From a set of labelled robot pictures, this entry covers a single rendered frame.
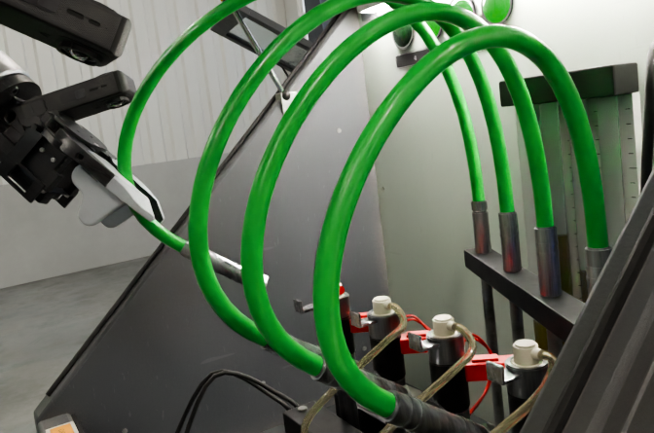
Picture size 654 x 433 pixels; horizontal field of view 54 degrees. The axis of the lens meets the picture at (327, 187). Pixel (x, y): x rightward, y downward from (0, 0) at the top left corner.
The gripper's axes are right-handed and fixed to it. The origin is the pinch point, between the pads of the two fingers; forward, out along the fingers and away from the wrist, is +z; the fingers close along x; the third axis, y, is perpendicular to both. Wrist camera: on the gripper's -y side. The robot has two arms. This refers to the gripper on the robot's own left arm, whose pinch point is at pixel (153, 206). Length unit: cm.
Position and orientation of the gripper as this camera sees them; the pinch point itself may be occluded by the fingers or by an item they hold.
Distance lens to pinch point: 67.6
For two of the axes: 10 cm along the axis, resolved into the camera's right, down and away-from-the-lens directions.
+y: -6.5, 7.6, -0.2
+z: 7.6, 6.4, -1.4
